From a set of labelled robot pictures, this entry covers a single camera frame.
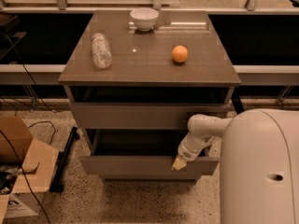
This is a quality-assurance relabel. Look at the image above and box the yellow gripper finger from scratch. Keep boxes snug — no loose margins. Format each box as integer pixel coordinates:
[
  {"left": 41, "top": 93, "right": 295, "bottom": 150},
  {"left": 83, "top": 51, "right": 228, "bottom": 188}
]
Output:
[{"left": 172, "top": 156, "right": 187, "bottom": 171}]

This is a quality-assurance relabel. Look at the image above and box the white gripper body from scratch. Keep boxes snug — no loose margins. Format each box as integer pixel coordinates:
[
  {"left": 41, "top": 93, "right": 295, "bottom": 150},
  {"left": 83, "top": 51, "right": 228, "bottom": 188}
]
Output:
[{"left": 178, "top": 133, "right": 215, "bottom": 161}]

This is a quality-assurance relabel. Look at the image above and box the grey drawer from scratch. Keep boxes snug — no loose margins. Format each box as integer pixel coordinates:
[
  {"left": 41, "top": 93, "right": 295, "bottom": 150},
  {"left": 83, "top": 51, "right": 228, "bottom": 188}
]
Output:
[
  {"left": 80, "top": 130, "right": 219, "bottom": 175},
  {"left": 99, "top": 174, "right": 201, "bottom": 182},
  {"left": 70, "top": 103, "right": 229, "bottom": 130}
]

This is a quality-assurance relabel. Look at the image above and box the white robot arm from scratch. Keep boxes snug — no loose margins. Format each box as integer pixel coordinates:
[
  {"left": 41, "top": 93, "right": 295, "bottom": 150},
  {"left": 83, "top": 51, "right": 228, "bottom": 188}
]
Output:
[{"left": 172, "top": 109, "right": 299, "bottom": 224}]

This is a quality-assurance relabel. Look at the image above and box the grey bottom drawer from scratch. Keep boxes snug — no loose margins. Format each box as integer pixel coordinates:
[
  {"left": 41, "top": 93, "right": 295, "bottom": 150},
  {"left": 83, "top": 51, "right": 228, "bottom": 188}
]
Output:
[{"left": 99, "top": 174, "right": 201, "bottom": 182}]

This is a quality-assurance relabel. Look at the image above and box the grey drawer cabinet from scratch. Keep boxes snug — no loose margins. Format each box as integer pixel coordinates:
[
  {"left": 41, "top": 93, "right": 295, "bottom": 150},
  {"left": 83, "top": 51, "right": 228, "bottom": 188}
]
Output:
[{"left": 57, "top": 9, "right": 242, "bottom": 185}]

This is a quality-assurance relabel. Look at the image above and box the grey top drawer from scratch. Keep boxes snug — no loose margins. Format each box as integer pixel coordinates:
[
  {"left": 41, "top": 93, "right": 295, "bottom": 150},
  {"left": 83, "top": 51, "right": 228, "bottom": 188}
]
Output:
[{"left": 70, "top": 103, "right": 229, "bottom": 130}]

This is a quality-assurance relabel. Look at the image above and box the black table leg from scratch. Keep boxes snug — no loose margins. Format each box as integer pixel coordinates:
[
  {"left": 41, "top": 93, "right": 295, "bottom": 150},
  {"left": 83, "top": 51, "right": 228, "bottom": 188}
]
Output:
[{"left": 231, "top": 88, "right": 244, "bottom": 114}]

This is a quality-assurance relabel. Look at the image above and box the orange fruit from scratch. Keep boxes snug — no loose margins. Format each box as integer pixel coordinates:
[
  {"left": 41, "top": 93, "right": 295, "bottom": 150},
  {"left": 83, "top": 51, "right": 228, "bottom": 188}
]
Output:
[{"left": 172, "top": 46, "right": 188, "bottom": 63}]

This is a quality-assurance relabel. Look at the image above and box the black metal bar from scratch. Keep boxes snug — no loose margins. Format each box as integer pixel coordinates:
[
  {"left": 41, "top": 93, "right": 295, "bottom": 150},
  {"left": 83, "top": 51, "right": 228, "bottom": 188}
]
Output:
[{"left": 50, "top": 127, "right": 79, "bottom": 193}]

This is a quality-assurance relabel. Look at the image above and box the clear plastic bottle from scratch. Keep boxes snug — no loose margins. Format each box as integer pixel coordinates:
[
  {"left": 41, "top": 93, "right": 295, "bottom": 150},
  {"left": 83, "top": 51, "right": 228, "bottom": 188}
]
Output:
[{"left": 91, "top": 33, "right": 112, "bottom": 69}]

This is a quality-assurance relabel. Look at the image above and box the white bowl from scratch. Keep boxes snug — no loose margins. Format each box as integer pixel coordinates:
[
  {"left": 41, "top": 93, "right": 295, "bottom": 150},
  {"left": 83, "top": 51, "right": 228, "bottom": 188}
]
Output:
[{"left": 130, "top": 7, "right": 159, "bottom": 31}]

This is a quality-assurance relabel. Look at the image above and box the brown cardboard box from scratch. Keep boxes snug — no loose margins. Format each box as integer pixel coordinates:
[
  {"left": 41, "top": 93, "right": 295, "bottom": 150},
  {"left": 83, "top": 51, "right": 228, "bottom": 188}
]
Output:
[{"left": 0, "top": 117, "right": 59, "bottom": 221}]

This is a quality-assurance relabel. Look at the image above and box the black cable left floor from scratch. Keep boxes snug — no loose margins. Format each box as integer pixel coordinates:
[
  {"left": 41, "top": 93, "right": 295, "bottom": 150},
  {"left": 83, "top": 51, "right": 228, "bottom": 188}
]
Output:
[{"left": 0, "top": 31, "right": 59, "bottom": 224}]

